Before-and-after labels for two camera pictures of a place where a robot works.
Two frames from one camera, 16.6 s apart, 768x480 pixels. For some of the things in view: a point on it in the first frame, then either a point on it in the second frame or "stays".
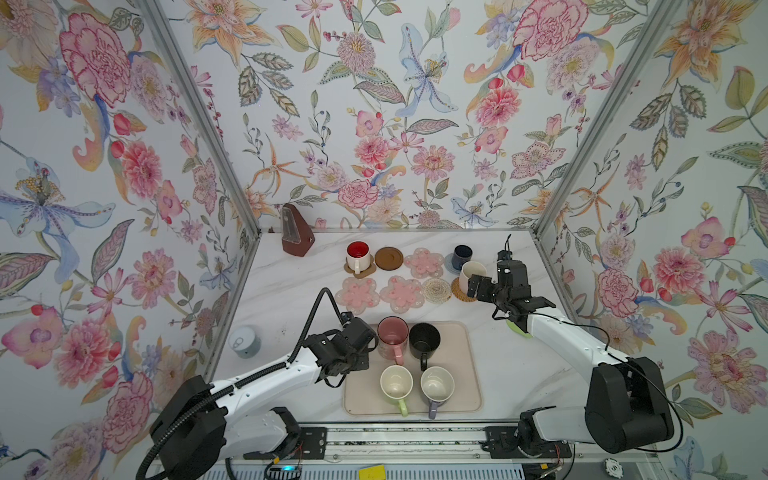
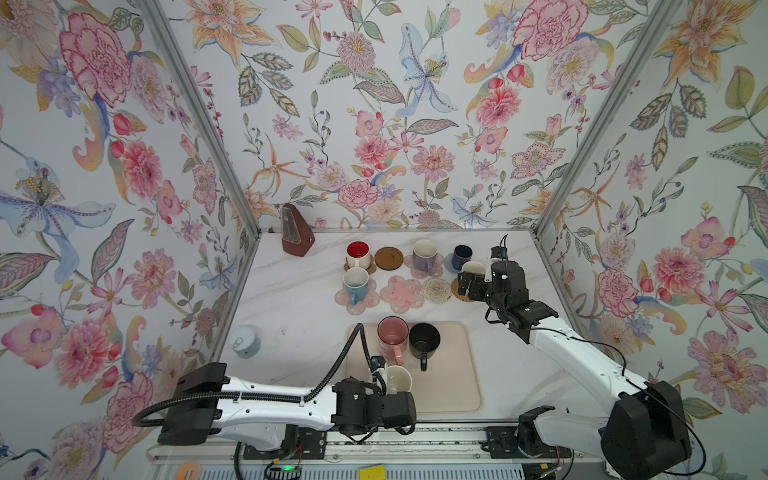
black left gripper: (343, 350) -> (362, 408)
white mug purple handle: (437, 385) -> (424, 255)
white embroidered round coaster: (437, 291) stays
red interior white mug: (358, 256) stays
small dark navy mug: (462, 255) stays
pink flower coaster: (424, 264) stays
